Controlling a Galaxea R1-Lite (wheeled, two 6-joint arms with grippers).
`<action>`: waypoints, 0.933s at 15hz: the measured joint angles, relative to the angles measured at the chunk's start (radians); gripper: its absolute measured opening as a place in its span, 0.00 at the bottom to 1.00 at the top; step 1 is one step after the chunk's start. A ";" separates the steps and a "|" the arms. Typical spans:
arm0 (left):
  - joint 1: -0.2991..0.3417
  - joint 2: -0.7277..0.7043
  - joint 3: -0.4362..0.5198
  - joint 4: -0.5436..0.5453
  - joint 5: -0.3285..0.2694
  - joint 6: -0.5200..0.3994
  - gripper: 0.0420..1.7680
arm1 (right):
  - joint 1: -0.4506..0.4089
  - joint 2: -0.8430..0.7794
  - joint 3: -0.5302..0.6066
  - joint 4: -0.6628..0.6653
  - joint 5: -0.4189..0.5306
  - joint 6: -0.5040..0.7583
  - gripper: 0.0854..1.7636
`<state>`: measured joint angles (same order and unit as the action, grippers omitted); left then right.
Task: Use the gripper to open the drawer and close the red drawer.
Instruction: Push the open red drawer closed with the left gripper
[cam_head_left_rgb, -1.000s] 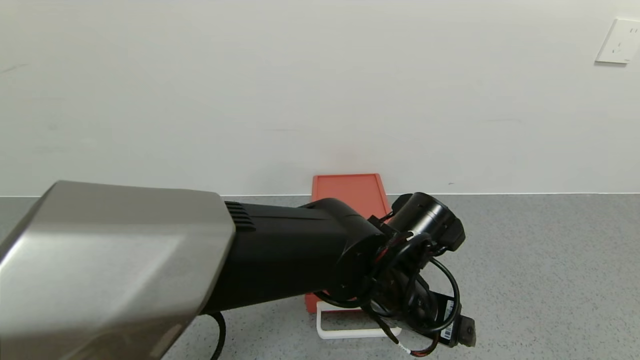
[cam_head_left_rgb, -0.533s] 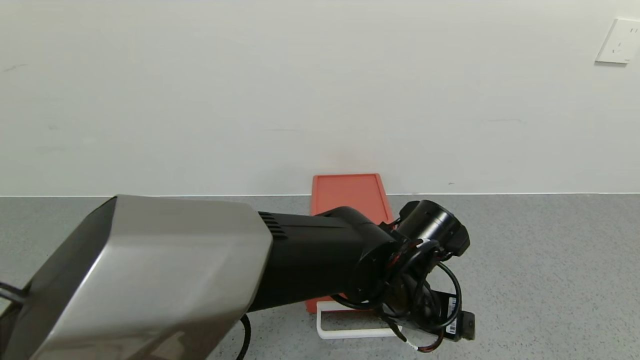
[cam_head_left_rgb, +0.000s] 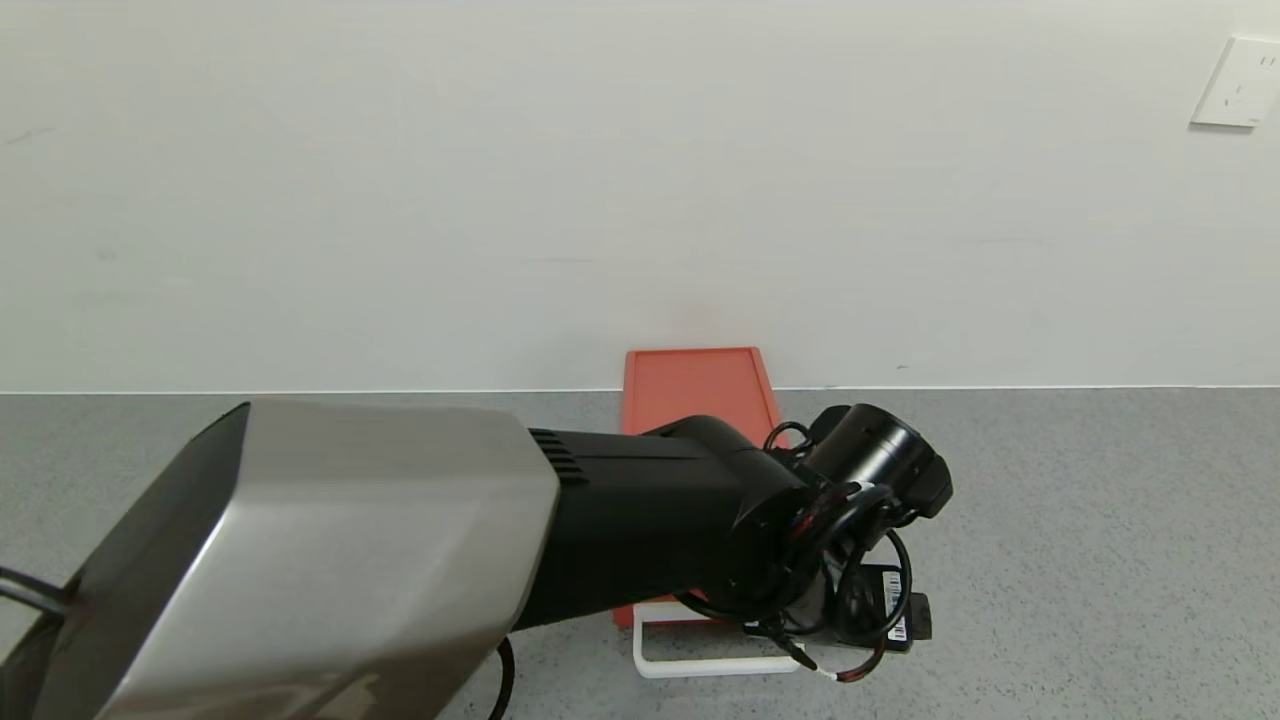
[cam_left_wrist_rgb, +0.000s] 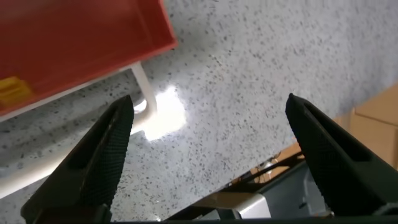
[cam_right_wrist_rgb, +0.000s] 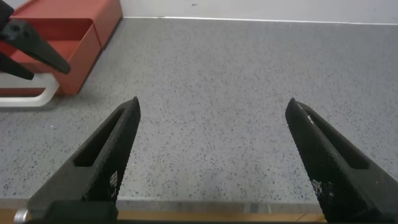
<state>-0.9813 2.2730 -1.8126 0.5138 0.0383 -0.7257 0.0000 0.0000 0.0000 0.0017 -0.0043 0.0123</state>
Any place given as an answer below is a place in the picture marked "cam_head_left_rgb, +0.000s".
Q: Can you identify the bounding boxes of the white wall socket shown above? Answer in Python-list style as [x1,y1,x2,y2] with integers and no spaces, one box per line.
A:
[1190,36,1280,129]

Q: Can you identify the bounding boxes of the red drawer cabinet shell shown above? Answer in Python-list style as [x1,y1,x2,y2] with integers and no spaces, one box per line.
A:
[620,347,791,453]

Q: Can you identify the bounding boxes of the thin red white wire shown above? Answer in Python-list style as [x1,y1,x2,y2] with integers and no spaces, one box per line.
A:
[790,640,889,685]

